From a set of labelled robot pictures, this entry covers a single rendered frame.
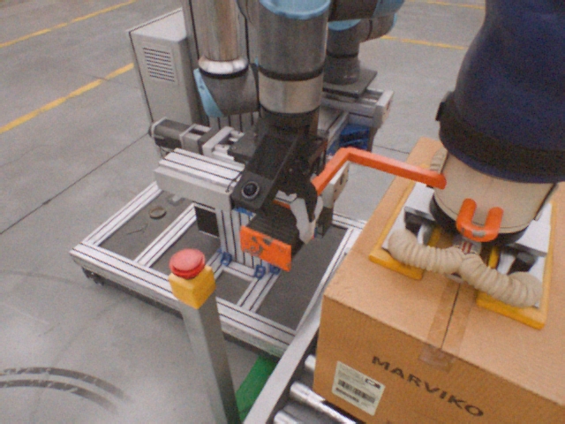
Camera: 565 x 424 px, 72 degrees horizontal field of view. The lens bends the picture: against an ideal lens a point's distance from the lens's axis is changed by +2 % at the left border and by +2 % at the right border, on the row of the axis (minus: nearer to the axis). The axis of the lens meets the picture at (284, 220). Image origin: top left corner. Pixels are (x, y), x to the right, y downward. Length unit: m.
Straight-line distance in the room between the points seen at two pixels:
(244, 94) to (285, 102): 0.52
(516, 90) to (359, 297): 0.38
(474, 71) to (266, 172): 0.33
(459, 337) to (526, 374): 0.10
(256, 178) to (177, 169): 0.73
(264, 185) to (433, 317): 0.38
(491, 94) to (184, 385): 1.57
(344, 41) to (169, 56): 0.57
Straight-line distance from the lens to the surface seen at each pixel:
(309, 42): 0.44
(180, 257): 0.80
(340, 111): 1.49
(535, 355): 0.73
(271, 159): 0.47
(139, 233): 2.14
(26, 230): 2.78
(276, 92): 0.45
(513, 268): 0.79
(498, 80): 0.60
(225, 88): 0.95
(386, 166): 0.74
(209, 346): 0.99
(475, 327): 0.71
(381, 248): 0.74
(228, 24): 0.92
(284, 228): 0.56
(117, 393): 1.89
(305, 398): 1.16
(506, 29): 0.60
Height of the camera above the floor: 1.62
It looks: 43 degrees down
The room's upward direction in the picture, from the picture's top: straight up
